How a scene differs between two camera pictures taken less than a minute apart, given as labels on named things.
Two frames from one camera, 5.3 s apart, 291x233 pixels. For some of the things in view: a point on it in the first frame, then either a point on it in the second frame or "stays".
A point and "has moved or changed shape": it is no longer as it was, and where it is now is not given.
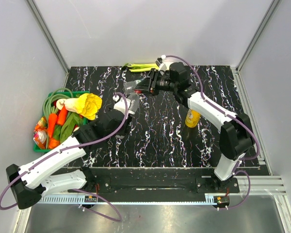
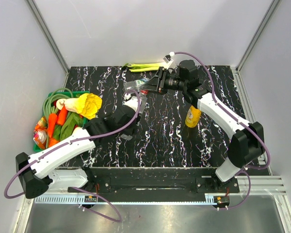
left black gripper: x=127 y=127 → x=133 y=131
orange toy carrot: x=52 y=118 stays
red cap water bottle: x=134 y=101 has moved or changed shape
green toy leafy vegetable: x=63 y=132 stays
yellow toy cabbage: x=86 y=104 stays
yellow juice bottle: x=192 y=118 stays
